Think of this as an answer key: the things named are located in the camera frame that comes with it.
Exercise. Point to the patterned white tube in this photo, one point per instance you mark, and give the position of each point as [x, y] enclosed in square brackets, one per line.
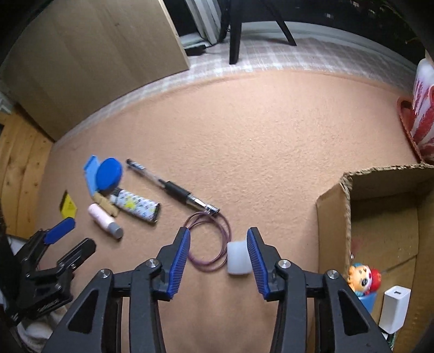
[135, 203]

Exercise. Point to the large wooden board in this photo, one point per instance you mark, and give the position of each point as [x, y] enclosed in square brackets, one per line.
[95, 51]

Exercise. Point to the white charger plug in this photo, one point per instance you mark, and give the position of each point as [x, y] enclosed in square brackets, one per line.
[393, 309]

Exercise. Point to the small doll toy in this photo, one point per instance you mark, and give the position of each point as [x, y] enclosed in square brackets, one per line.
[361, 276]

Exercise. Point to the white red flower pot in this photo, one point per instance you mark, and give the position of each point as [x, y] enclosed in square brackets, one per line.
[423, 112]

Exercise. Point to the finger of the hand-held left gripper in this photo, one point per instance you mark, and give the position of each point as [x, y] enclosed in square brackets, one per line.
[81, 251]
[61, 229]

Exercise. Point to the checkered cloth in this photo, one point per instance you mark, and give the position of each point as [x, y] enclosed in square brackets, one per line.
[305, 57]

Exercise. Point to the clear black pen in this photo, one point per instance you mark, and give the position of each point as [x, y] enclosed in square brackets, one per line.
[176, 190]

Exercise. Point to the blue plastic bracket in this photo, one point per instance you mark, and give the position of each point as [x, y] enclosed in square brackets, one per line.
[91, 169]

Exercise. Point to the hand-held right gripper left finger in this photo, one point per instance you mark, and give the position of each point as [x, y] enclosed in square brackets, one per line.
[178, 261]

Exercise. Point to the blue round lid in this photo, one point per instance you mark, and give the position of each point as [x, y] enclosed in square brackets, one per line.
[108, 173]

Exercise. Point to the pine plank panel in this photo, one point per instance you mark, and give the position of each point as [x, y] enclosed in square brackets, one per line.
[23, 169]

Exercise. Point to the cardboard box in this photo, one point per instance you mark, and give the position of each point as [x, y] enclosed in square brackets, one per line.
[383, 217]

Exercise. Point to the white translucent cap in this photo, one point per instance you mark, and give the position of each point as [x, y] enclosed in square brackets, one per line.
[239, 258]

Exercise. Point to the beige tube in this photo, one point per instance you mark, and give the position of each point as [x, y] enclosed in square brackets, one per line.
[105, 203]

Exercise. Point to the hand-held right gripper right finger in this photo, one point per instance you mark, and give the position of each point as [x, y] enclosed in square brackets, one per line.
[257, 261]

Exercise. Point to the black tripod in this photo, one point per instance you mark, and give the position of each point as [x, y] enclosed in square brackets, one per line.
[235, 40]

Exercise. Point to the yellow card packet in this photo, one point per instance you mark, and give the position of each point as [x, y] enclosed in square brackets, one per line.
[69, 207]

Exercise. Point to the black power adapter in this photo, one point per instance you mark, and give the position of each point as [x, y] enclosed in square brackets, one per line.
[195, 50]

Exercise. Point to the pink bottle grey cap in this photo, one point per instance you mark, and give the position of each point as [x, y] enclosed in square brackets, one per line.
[101, 219]

